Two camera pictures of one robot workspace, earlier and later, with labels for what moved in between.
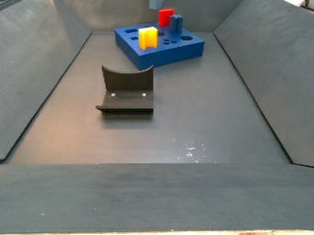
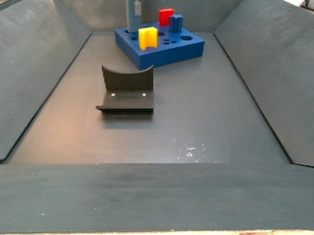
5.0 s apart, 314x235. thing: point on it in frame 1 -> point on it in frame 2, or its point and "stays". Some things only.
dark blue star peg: x=175 y=24 stays
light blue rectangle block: x=157 y=4 -> x=133 y=18
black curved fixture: x=129 y=92 stays
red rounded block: x=165 y=15 stays
